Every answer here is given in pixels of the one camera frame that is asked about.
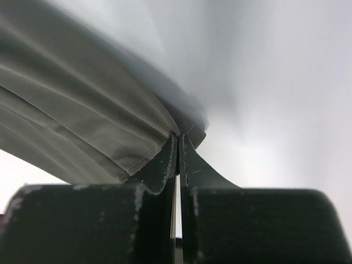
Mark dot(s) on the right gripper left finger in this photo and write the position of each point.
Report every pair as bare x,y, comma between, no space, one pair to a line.
133,222

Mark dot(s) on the dark grey t-shirt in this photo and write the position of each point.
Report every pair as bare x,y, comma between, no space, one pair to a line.
79,105

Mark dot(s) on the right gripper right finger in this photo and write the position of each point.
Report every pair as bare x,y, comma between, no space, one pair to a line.
223,223

